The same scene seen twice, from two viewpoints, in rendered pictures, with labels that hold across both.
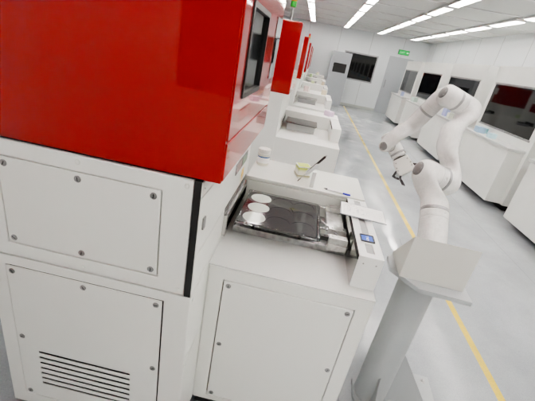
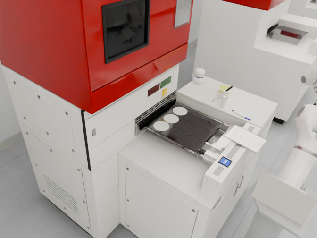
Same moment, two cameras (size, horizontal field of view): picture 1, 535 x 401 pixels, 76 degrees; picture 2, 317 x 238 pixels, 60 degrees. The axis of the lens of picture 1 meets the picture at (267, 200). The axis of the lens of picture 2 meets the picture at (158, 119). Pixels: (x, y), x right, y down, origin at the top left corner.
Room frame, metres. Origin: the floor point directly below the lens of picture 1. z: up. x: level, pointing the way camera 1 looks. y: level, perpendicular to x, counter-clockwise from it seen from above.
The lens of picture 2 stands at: (0.15, -0.63, 1.98)
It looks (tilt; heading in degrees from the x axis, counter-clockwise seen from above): 37 degrees down; 31
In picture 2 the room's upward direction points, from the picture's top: 4 degrees clockwise
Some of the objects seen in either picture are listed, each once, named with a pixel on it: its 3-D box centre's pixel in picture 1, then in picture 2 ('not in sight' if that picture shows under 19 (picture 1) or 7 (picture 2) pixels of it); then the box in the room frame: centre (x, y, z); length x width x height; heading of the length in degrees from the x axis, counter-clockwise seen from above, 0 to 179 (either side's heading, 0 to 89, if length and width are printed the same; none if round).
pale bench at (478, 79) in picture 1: (464, 114); not in sight; (7.93, -3.89, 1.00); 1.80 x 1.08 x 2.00; 177
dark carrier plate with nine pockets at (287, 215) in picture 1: (280, 212); (185, 125); (1.44, -0.07, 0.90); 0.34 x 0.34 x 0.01; 87
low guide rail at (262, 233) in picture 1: (288, 239); (181, 146); (1.31, -0.12, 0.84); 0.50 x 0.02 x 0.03; 87
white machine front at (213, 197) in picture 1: (227, 193); (138, 108); (1.26, 0.17, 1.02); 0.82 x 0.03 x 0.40; 177
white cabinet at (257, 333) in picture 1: (283, 290); (194, 177); (1.51, -0.18, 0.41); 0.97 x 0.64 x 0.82; 177
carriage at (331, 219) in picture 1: (334, 228); (222, 145); (1.44, -0.34, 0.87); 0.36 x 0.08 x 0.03; 177
